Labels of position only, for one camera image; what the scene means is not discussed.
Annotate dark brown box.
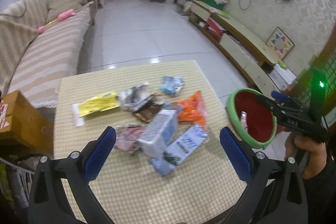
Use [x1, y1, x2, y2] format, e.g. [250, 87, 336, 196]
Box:
[134, 102, 163, 123]

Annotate long wooden tv cabinet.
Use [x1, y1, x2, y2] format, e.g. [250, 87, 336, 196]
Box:
[189, 1, 295, 97]

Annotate beige striped sofa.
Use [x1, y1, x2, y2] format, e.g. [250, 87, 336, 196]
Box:
[1, 0, 93, 109]

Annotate pale pink wrapper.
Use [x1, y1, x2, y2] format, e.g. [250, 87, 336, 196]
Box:
[240, 111, 248, 132]

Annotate pink toy wand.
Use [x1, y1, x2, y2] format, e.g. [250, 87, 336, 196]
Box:
[37, 9, 76, 34]

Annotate person right hand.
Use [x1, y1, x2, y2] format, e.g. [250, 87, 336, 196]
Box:
[285, 133, 327, 179]

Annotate grey speckled carton box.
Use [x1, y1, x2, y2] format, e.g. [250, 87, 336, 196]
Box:
[138, 109, 178, 158]

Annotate pinkish brown wrapper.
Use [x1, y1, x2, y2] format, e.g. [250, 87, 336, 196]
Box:
[115, 124, 145, 152]

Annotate blue silver foil wrapper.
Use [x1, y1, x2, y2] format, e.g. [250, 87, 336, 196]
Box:
[160, 76, 184, 96]

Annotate blue white toothpaste box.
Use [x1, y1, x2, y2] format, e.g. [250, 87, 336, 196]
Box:
[150, 123, 209, 176]

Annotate green box with papers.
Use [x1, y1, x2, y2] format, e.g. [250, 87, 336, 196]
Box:
[204, 0, 228, 10]

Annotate beige sofa cushion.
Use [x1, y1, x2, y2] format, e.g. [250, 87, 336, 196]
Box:
[47, 0, 87, 21]

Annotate green checkered tablecloth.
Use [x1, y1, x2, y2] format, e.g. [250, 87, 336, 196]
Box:
[54, 60, 247, 223]

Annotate red bin green rim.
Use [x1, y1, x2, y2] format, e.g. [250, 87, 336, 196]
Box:
[226, 88, 277, 149]

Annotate orange plastic snack bag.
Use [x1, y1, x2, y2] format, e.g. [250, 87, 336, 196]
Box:
[172, 90, 208, 132]

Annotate yellow white package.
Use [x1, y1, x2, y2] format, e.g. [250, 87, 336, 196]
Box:
[72, 91, 120, 127]

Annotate chinese checkers board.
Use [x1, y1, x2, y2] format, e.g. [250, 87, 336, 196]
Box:
[265, 27, 294, 60]

